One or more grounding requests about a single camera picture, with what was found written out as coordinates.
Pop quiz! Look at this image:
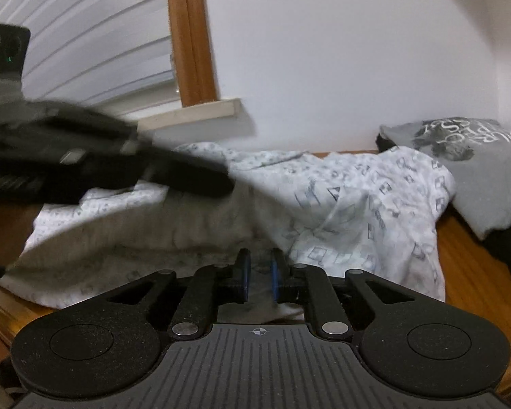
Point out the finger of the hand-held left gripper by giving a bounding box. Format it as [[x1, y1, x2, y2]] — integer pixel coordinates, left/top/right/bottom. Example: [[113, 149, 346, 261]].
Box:
[[142, 144, 236, 199]]

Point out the white checker-print shirt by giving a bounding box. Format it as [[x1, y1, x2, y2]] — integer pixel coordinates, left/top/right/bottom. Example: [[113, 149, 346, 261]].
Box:
[[0, 141, 458, 323]]

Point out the beige window sill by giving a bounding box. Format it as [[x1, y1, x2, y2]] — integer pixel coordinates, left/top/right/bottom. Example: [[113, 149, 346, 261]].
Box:
[[135, 97, 257, 138]]

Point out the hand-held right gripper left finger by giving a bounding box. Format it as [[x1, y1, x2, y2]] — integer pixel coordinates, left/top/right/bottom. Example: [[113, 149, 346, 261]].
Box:
[[106, 248, 253, 342]]

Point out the grey window blind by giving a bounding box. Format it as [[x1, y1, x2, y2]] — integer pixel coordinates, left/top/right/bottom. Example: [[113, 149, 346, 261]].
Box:
[[0, 0, 182, 117]]

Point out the wooden window frame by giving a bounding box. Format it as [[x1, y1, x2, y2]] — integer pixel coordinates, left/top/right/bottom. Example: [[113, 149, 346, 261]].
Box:
[[166, 0, 220, 107]]

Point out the grey printed t-shirt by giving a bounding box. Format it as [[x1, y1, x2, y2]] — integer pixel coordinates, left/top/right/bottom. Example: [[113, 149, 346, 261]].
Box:
[[379, 118, 511, 240]]

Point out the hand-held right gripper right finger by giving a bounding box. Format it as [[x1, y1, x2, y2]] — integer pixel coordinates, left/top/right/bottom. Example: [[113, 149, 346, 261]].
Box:
[[268, 247, 414, 342]]

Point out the clear blind cord pull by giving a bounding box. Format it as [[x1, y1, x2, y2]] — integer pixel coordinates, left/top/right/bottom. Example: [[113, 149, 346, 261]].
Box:
[[170, 50, 182, 95]]

